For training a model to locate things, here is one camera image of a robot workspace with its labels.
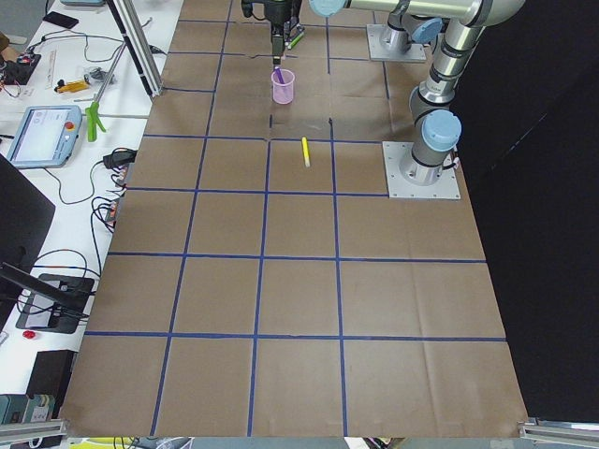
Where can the aluminium frame post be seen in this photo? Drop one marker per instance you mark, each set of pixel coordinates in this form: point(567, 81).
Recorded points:
point(129, 25)

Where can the pink mesh cup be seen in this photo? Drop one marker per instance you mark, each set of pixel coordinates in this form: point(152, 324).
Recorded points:
point(283, 95)

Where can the green marker pen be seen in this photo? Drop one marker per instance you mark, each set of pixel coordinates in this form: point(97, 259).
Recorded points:
point(293, 42)

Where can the black monitor stand base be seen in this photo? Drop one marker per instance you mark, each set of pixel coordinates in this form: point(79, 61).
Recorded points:
point(40, 313)

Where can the green clamp tool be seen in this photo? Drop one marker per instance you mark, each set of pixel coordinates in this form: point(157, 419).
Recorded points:
point(94, 124)

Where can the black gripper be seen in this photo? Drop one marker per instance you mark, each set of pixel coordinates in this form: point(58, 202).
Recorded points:
point(277, 19)

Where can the yellow marker pen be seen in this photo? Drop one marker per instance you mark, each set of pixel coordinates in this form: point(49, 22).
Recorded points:
point(305, 151)

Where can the metal reacher grabber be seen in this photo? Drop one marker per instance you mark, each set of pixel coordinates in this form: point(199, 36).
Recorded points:
point(107, 80)

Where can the black monitor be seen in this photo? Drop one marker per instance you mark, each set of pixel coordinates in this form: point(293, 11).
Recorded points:
point(26, 217)

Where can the purple marker pen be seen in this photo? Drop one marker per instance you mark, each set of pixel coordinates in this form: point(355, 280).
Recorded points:
point(280, 76)

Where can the black smartphone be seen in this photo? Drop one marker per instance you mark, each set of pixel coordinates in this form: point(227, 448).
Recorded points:
point(61, 20)

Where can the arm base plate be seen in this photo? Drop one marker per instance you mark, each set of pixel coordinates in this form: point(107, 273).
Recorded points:
point(387, 44)
point(407, 179)

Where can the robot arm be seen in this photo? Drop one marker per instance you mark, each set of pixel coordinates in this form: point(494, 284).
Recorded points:
point(438, 129)
point(404, 30)

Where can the teach pendant tablet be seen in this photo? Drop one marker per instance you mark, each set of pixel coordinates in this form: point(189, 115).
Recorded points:
point(46, 137)

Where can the yellow black tool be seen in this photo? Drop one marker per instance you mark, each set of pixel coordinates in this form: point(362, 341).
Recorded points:
point(71, 86)

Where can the black power adapter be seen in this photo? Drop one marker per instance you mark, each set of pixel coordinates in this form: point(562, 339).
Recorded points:
point(119, 157)

